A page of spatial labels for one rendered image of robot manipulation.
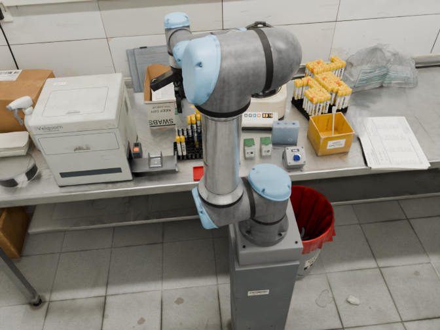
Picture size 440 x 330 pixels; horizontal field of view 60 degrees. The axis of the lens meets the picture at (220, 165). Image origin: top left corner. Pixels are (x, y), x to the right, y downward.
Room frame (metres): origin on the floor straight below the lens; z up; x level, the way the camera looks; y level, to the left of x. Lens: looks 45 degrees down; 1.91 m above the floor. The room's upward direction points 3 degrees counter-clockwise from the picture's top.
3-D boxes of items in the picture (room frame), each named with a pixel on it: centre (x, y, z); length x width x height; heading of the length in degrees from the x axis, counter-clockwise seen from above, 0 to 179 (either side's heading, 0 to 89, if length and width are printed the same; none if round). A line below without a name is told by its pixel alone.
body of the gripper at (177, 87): (1.07, 0.10, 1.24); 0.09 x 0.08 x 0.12; 89
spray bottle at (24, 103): (1.18, 0.73, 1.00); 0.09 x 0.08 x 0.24; 4
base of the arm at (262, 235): (0.69, -0.13, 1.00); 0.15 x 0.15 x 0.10
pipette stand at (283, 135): (1.14, -0.26, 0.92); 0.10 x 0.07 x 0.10; 86
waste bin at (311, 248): (1.13, -0.36, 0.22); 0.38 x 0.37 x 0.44; 94
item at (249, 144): (1.08, -0.12, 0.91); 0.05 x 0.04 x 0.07; 4
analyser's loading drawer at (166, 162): (1.02, 0.26, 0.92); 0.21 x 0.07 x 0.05; 94
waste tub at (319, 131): (1.13, -0.44, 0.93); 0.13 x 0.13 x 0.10; 8
